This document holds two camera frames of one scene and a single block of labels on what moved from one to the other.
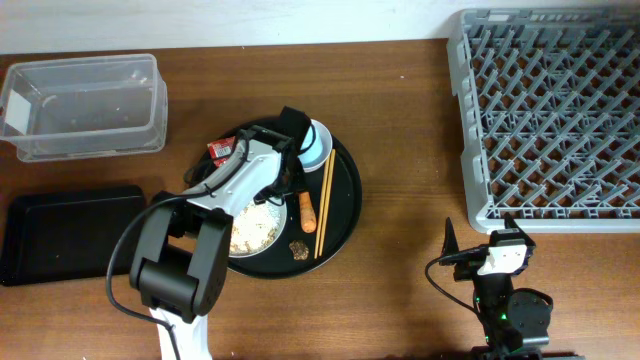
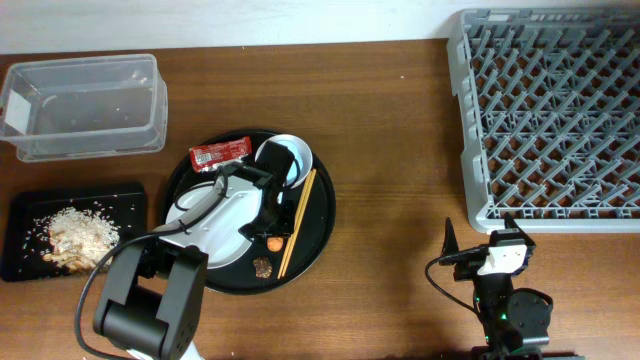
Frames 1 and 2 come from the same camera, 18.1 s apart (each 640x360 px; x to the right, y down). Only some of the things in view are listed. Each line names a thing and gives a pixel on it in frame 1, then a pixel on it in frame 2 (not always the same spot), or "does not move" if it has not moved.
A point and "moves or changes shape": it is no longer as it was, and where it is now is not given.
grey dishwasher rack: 549,118 does not move
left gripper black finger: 295,124 -> 275,158
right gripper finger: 450,245 does not move
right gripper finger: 510,223 does not move
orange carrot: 307,212 -> 274,244
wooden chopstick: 327,204 -> 297,225
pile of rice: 254,227 -> 76,238
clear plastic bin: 84,108 does not move
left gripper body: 291,183 -> 274,223
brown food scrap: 300,250 -> 263,267
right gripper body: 468,269 does not move
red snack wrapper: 221,149 moves or changes shape
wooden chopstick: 324,205 -> 297,224
